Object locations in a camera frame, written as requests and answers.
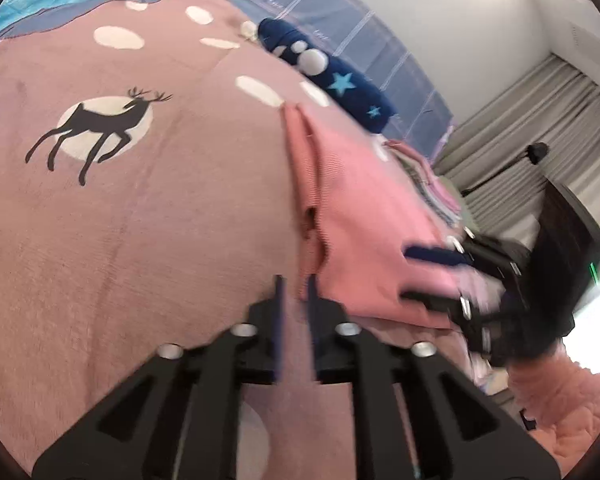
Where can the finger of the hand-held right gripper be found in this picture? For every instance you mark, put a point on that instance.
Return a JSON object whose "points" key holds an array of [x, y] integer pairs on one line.
{"points": [[432, 255], [432, 300]]}

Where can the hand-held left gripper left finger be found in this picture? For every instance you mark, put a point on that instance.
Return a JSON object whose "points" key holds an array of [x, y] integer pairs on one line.
{"points": [[278, 320]]}

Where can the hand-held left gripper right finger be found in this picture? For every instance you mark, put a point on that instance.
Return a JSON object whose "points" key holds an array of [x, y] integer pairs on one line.
{"points": [[311, 320]]}

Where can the pink bear-print sweater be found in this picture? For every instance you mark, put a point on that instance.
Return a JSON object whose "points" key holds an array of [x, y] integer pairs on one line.
{"points": [[375, 230]]}

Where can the person's right forearm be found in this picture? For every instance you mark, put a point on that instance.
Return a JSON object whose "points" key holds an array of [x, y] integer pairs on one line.
{"points": [[565, 405]]}

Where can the stack of folded clothes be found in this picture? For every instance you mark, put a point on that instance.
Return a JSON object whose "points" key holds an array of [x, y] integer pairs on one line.
{"points": [[420, 162]]}

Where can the grey patterned folded garment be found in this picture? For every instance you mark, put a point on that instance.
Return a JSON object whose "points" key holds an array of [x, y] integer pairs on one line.
{"points": [[437, 200]]}

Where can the black floor lamp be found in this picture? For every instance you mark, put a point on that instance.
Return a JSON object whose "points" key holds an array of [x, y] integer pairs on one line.
{"points": [[535, 152]]}

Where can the grey curtain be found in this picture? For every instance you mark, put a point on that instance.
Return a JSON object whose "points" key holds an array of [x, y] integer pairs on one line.
{"points": [[545, 110]]}

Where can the pink polka-dot deer bedspread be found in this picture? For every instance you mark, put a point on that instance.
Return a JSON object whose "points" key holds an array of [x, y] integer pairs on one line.
{"points": [[130, 235]]}

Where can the navy star-print blanket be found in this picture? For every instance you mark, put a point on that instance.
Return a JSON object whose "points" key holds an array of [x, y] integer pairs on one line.
{"points": [[335, 75]]}

